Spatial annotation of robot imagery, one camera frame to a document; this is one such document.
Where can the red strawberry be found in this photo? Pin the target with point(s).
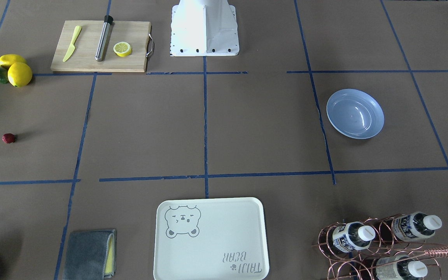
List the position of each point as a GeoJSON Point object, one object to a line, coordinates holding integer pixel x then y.
{"type": "Point", "coordinates": [9, 138]}

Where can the cream bear tray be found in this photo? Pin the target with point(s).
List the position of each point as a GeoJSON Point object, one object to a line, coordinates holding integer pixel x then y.
{"type": "Point", "coordinates": [211, 239]}

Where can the yellow plastic knife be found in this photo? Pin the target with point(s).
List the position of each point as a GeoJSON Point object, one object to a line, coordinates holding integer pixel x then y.
{"type": "Point", "coordinates": [72, 47]}

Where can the yellow lemon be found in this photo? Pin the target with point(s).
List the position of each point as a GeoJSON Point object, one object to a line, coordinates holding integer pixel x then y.
{"type": "Point", "coordinates": [7, 60]}
{"type": "Point", "coordinates": [19, 74]}

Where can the half lemon slice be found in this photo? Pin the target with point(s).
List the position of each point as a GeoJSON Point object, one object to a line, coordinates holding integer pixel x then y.
{"type": "Point", "coordinates": [122, 49]}

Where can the grey folded cloth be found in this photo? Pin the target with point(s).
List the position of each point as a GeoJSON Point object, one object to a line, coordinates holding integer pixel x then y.
{"type": "Point", "coordinates": [91, 255]}

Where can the blue plate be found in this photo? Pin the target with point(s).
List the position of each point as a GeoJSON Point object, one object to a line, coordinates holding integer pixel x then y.
{"type": "Point", "coordinates": [355, 114]}

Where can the wooden cutting board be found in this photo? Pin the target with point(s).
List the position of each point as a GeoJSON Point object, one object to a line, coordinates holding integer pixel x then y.
{"type": "Point", "coordinates": [136, 33]}

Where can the yellow lemon lower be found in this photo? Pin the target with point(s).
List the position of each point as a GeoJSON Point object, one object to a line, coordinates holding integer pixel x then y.
{"type": "Point", "coordinates": [19, 74]}

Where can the drink bottle front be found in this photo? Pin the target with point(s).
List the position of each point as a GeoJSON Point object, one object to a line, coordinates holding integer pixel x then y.
{"type": "Point", "coordinates": [399, 268]}

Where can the steel muddler black cap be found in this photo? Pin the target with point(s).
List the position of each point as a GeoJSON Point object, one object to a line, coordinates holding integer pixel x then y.
{"type": "Point", "coordinates": [102, 43]}

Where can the drink bottle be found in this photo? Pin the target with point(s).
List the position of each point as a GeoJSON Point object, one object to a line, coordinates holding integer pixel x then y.
{"type": "Point", "coordinates": [413, 227]}
{"type": "Point", "coordinates": [350, 237]}
{"type": "Point", "coordinates": [399, 268]}

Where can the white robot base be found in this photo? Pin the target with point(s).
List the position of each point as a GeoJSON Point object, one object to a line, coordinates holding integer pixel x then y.
{"type": "Point", "coordinates": [204, 28]}

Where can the copper wire bottle rack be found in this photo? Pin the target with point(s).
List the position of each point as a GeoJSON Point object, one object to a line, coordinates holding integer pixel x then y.
{"type": "Point", "coordinates": [359, 265]}

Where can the yellow lemon upper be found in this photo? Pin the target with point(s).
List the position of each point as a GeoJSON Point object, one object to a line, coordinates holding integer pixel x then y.
{"type": "Point", "coordinates": [7, 60]}

